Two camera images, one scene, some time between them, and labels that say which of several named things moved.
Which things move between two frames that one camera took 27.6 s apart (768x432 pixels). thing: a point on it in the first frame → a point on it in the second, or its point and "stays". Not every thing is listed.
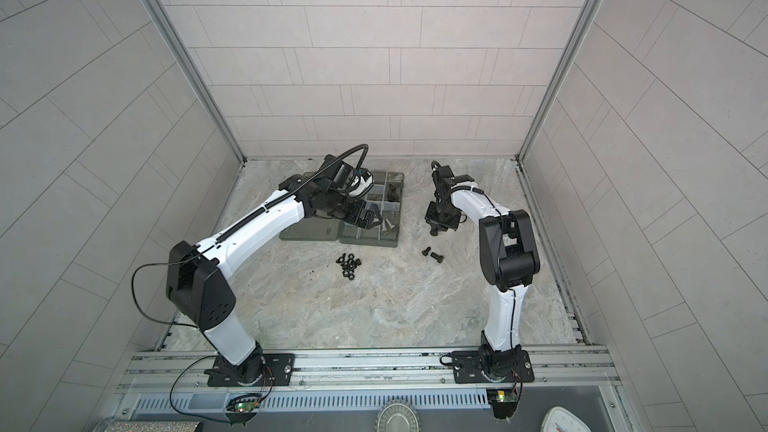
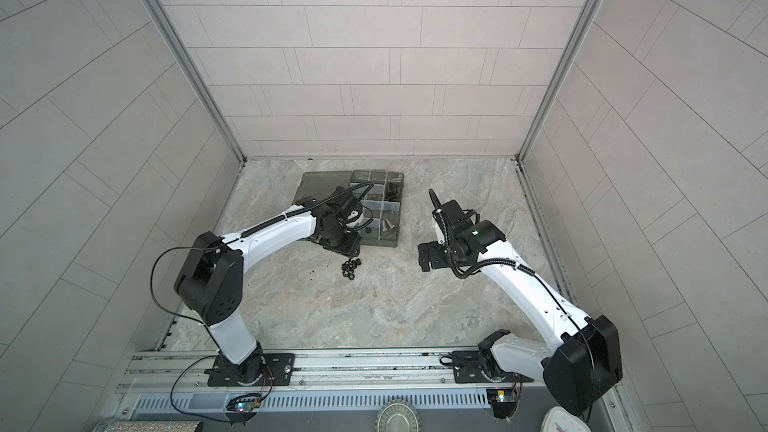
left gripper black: (364, 222) → (351, 248)
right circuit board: (504, 402) stays
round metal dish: (397, 417) stays
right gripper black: (433, 220) → (433, 258)
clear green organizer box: (387, 192) stays
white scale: (559, 419) stays
